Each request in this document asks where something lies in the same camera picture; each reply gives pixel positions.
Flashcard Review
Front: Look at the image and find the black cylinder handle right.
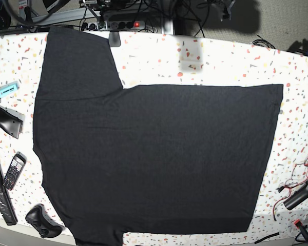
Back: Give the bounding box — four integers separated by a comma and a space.
283, 181, 308, 211

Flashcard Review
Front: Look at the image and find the black plastic handle left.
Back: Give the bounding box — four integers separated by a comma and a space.
0, 107, 23, 139

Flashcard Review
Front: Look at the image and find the long black bar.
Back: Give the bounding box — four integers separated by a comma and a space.
0, 168, 18, 226

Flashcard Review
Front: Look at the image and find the black remote control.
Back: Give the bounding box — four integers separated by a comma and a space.
3, 152, 27, 191

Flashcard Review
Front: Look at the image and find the red black clamp tool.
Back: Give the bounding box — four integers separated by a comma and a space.
294, 220, 308, 243

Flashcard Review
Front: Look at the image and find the power strip with red switch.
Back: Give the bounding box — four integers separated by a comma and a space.
81, 20, 145, 31

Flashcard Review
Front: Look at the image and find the black game controller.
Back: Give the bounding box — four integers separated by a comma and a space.
25, 205, 62, 238

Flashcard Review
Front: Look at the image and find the turquoise highlighter pen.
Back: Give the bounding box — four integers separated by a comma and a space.
0, 81, 19, 99

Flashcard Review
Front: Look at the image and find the grey table clamp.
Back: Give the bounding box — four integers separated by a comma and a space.
108, 31, 121, 48

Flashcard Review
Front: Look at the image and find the black cable piece bottom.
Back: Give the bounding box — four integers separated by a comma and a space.
254, 232, 280, 244

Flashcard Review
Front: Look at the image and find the black T-shirt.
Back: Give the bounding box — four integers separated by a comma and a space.
33, 27, 283, 245

